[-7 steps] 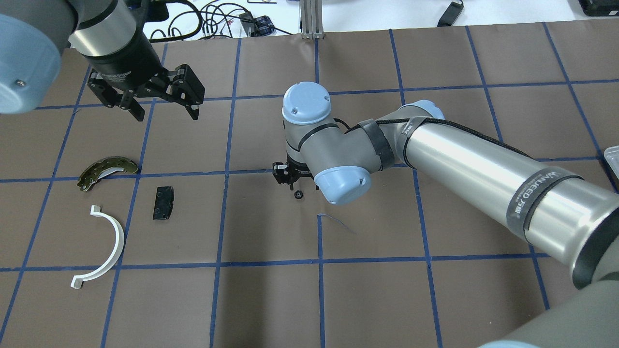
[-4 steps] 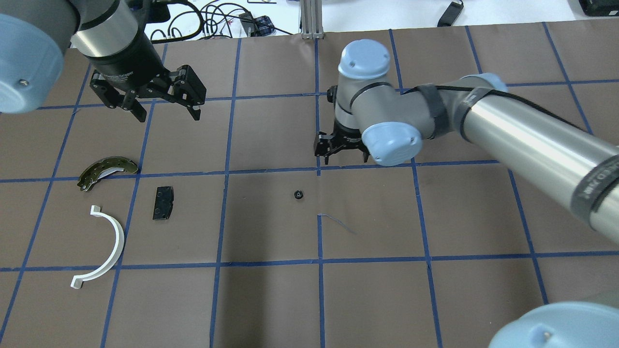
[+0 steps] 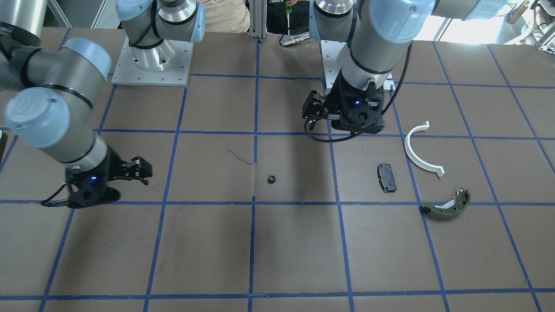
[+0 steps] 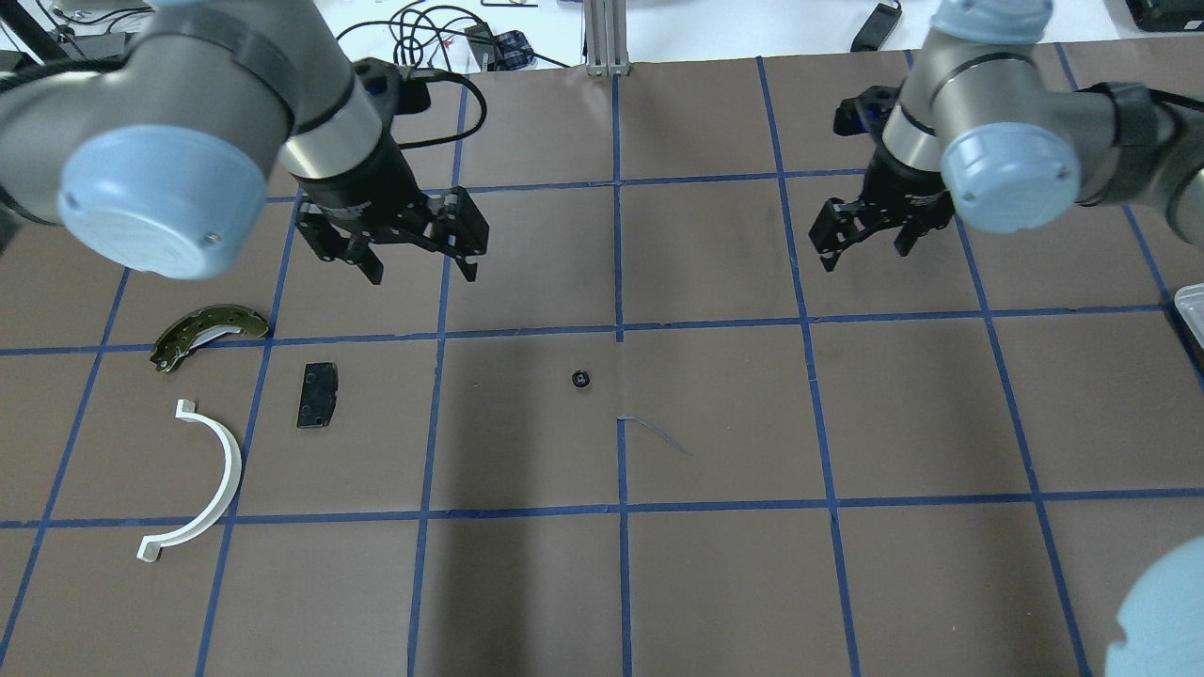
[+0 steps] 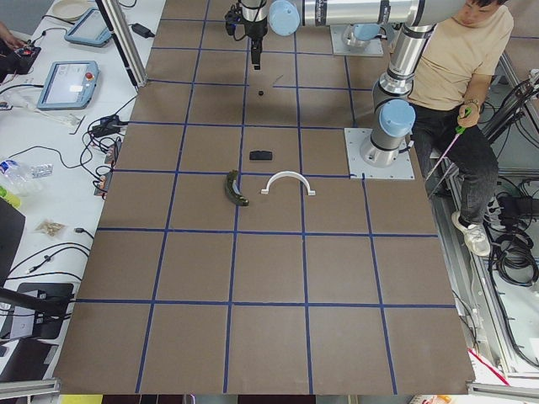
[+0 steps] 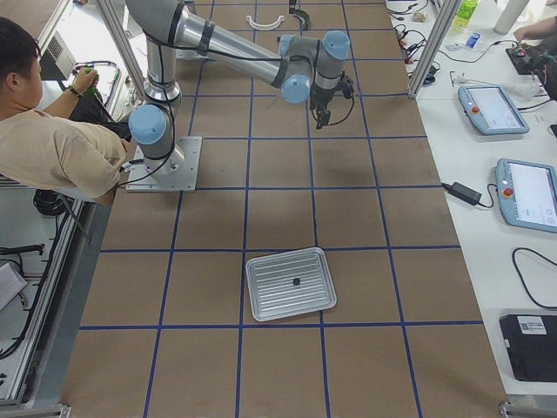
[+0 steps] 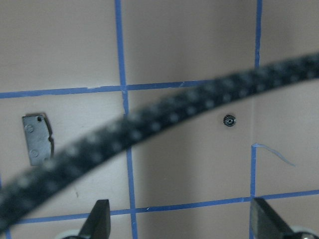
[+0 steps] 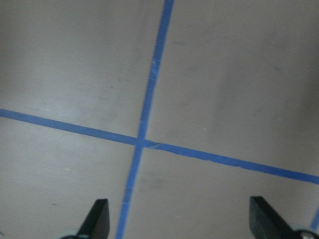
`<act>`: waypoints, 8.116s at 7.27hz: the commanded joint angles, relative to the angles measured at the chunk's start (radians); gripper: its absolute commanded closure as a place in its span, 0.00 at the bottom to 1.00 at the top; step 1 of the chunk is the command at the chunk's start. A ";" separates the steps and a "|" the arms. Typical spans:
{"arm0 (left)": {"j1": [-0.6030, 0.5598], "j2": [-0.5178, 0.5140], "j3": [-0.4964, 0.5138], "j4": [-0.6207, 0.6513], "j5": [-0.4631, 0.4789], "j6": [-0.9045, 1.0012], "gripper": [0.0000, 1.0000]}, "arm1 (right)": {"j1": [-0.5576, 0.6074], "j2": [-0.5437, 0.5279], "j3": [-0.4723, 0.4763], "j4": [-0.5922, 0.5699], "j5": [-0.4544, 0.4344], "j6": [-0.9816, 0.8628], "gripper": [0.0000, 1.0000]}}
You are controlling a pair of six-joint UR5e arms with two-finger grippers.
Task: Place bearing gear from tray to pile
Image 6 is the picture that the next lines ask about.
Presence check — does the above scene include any teach pendant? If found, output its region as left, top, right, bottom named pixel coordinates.
left=458, top=85, right=530, bottom=136
left=494, top=158, right=556, bottom=233

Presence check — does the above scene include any green bottle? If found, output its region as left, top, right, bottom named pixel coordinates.
left=451, top=0, right=480, bottom=33

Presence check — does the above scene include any olive green brake shoe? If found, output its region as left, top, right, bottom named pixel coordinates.
left=292, top=10, right=311, bottom=30

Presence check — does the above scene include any person in beige shirt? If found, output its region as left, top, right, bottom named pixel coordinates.
left=1, top=17, right=131, bottom=206

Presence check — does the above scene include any aluminium frame post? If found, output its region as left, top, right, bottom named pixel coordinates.
left=407, top=0, right=461, bottom=98

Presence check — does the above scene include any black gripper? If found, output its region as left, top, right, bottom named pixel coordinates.
left=310, top=83, right=339, bottom=130

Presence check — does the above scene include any black power adapter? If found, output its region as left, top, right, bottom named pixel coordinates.
left=441, top=182, right=481, bottom=206

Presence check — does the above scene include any lower teach pendant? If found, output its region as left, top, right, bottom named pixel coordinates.
left=494, top=158, right=556, bottom=233

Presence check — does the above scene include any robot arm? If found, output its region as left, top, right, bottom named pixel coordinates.
left=126, top=1, right=354, bottom=178

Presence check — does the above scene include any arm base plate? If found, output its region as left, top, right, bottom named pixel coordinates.
left=125, top=136, right=202, bottom=192

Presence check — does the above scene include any upper teach pendant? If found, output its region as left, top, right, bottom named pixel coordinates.
left=458, top=85, right=530, bottom=136

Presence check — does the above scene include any white curved plastic bracket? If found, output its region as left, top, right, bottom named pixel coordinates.
left=245, top=14, right=286, bottom=31

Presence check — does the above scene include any silver metal tray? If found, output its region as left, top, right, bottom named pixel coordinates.
left=245, top=247, right=337, bottom=322

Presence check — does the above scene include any black box with label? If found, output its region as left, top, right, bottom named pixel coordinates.
left=500, top=314, right=556, bottom=383

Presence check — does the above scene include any white cylinder cup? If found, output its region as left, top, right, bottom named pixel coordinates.
left=493, top=0, right=529, bottom=35

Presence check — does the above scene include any black looped cable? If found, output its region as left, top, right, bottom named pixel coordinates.
left=511, top=246, right=557, bottom=310

